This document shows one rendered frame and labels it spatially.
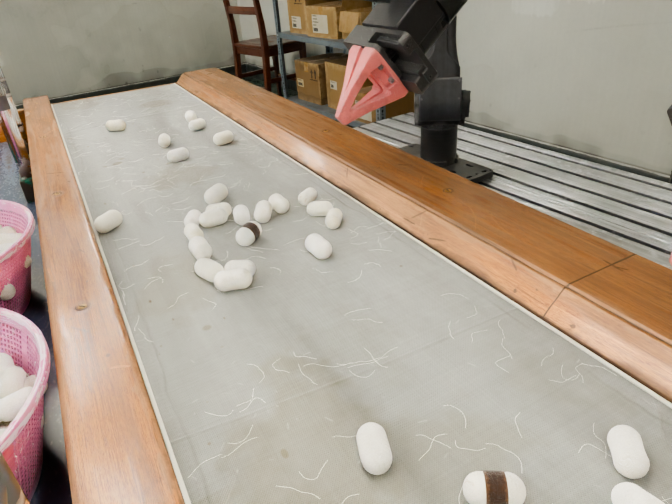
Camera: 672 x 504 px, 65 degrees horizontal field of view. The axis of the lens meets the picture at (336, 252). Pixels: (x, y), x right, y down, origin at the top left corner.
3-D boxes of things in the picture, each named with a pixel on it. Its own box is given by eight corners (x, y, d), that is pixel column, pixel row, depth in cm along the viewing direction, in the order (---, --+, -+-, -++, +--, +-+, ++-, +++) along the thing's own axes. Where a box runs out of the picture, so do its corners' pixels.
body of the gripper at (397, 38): (396, 46, 52) (443, -14, 52) (344, 37, 60) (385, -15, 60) (429, 90, 56) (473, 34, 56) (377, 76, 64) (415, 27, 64)
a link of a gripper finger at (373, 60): (330, 105, 54) (387, 32, 54) (300, 93, 59) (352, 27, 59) (369, 145, 58) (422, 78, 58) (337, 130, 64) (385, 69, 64)
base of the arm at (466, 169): (468, 139, 81) (499, 129, 84) (386, 114, 95) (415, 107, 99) (465, 187, 85) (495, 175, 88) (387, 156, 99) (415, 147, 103)
